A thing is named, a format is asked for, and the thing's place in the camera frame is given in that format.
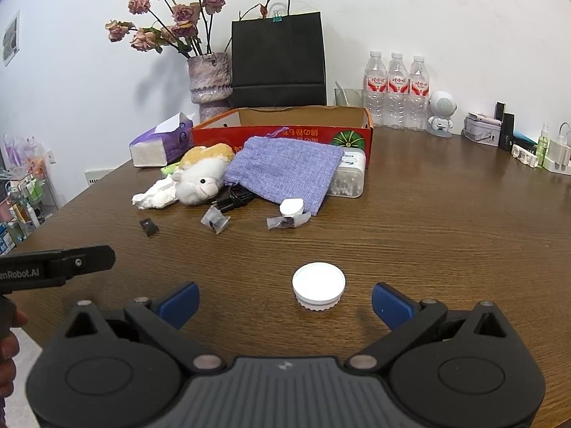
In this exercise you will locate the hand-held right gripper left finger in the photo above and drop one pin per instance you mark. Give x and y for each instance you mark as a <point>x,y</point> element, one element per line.
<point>180,304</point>

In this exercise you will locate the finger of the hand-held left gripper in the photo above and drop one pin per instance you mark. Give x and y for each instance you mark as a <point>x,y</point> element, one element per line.
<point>91,258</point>

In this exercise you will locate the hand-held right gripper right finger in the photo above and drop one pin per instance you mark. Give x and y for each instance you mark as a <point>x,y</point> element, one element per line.
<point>389,305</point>

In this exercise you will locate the white jar lid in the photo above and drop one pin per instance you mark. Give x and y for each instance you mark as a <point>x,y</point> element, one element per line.
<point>318,286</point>

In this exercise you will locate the white plush sheep toy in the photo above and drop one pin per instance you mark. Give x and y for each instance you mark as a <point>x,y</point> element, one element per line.
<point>200,180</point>

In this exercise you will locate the purple cloth pouch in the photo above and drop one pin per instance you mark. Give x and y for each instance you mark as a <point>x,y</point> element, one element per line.
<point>285,167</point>

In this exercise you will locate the red cardboard box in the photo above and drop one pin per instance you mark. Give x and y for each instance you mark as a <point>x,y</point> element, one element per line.
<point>308,130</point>

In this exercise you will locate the person's left hand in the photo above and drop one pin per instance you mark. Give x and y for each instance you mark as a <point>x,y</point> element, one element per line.
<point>6,356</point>

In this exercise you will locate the small black clip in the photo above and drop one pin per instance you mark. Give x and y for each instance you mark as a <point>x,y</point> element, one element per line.
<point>149,227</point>

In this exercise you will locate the shelf of colourful packets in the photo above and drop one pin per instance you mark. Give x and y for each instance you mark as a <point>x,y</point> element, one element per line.
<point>24,200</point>

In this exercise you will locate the crumpled white tissue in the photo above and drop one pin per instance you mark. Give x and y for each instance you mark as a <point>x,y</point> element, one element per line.
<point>154,194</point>

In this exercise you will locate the purple tissue pack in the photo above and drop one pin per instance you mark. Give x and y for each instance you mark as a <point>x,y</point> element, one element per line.
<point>156,145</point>

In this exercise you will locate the clear cotton swab box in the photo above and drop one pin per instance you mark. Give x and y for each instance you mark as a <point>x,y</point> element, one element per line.
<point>350,178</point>

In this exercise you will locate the white cap with plastic wrapper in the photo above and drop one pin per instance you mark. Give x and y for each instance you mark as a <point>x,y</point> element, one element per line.
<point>291,212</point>

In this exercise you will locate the printed tin box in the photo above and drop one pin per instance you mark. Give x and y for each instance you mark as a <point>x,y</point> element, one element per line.
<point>479,133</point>

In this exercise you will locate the white plastic holder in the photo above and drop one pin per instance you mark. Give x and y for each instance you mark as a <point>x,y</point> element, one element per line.
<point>524,154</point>

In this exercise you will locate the white robot figure speaker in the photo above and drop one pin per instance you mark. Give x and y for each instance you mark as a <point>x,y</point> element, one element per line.
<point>442,109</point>

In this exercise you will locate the pink case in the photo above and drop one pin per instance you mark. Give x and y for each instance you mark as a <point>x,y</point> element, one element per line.
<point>484,119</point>

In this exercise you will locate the clear water bottle red label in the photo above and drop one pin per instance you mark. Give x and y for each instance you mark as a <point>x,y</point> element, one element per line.
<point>398,93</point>
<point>374,93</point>
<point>418,98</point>

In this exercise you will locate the purple ceramic vase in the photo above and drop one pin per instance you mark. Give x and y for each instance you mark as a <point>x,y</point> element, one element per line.
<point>209,84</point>

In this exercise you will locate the green glass cup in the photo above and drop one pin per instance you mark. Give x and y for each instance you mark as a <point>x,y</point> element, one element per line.
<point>350,98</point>

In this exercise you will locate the tall black box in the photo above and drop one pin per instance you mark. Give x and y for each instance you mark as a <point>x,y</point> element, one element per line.
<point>506,127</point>

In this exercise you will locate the teal flat box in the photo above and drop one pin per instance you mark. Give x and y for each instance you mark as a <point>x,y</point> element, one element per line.
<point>525,140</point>

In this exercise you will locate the clear plastic spoon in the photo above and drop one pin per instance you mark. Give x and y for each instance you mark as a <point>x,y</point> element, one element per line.
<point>341,91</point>

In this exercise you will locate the green spray bottle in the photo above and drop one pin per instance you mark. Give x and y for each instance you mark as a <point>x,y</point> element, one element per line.
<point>543,145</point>

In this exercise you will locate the dried rose bouquet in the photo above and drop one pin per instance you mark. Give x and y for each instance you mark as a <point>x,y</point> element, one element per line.
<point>178,13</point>

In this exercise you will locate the black paper bag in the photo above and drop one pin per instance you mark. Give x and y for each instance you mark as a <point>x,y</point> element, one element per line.
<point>277,58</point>

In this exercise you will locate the dried red flower stem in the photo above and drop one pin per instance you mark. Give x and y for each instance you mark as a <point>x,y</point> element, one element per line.
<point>258,9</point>

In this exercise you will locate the green binder clip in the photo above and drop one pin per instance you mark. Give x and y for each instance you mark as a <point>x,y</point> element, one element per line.
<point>276,19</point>

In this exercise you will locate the white wall outlet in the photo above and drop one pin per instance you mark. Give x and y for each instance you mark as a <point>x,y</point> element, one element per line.
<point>99,176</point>

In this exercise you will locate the wall picture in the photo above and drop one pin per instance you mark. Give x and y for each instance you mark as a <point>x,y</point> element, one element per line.
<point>11,38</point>

